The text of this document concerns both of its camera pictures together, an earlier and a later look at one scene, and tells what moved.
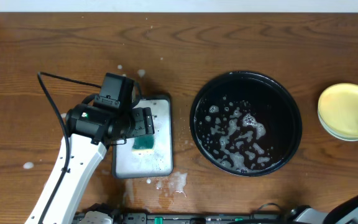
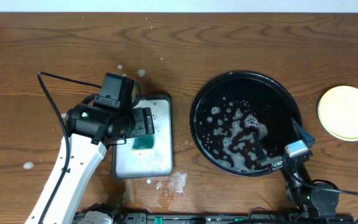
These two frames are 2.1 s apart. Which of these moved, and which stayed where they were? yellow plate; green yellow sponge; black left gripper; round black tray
Moved: yellow plate
Stayed: black left gripper; green yellow sponge; round black tray
